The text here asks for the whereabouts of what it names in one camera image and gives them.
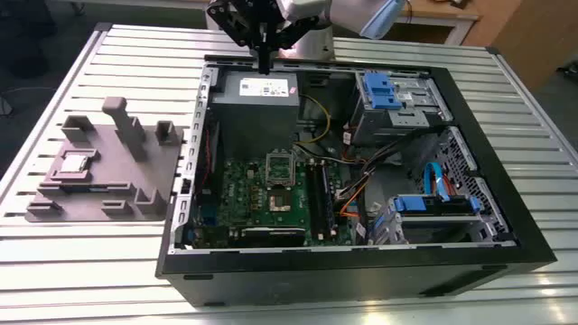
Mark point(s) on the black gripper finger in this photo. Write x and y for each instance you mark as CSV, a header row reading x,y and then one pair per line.
x,y
232,23
291,35

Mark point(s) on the silver-topped CPU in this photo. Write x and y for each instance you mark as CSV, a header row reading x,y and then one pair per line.
x,y
73,164

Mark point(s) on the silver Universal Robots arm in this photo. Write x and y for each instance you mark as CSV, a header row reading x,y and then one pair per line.
x,y
315,45

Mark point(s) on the CPU socket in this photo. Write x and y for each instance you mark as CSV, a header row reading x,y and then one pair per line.
x,y
282,203

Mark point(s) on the blue drive latch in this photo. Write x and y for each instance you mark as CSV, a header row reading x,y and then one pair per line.
x,y
379,91

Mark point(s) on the grey power supply unit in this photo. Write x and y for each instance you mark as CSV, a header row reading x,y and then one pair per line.
x,y
252,122

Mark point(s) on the metal drive cage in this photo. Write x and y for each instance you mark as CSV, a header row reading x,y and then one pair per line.
x,y
406,118

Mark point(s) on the green motherboard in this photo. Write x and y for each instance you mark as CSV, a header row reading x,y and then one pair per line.
x,y
239,189

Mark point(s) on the black RAM slot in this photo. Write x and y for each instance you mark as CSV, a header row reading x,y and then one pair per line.
x,y
314,199
328,199

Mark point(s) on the grey parts rack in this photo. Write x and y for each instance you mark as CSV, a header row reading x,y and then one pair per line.
x,y
112,169

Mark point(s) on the brown wooden cabinet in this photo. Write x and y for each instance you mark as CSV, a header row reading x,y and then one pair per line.
x,y
533,40

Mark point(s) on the hard disk in blue carrier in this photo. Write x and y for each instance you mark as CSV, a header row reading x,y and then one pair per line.
x,y
411,204

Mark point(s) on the RAM stick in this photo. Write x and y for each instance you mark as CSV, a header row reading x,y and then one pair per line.
x,y
85,189

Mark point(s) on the black graphics card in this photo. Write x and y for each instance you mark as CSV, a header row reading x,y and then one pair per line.
x,y
271,235

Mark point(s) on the metal disk bay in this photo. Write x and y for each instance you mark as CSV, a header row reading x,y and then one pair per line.
x,y
439,220

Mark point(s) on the black open PC case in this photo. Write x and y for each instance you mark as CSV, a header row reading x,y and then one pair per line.
x,y
343,267

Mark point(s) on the white rounded wrist camera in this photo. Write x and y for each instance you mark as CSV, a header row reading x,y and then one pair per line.
x,y
302,10

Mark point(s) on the wooden desk white frame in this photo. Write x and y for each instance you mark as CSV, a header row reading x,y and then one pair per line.
x,y
432,13

